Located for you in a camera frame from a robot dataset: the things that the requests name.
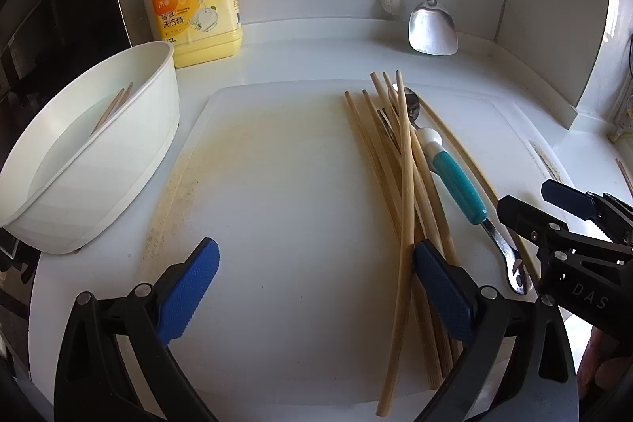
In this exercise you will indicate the person's right hand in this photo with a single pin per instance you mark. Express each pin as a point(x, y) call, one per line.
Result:
point(614, 367)

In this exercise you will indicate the metal fork with face cutout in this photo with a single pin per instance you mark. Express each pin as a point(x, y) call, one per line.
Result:
point(504, 254)

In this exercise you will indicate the yellow dish soap bottle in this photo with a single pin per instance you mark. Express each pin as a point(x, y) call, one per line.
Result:
point(198, 16)

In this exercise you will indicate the tan bamboo chopstick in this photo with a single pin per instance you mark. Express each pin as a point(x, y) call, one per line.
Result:
point(106, 113)
point(121, 100)
point(624, 172)

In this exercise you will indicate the white plastic basin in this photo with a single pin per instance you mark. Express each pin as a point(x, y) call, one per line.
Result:
point(113, 175)

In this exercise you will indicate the pile of bamboo chopsticks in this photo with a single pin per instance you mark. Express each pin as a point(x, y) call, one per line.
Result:
point(406, 184)

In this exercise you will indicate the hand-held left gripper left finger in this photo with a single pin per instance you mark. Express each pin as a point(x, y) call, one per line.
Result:
point(190, 293)

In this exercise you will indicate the white plastic cutting board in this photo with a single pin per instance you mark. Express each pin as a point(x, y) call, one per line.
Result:
point(277, 184)

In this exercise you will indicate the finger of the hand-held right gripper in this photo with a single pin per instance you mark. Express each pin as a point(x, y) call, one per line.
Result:
point(568, 199)
point(524, 217)

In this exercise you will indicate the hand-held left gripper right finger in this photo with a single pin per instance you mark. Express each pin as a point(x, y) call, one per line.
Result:
point(442, 293)

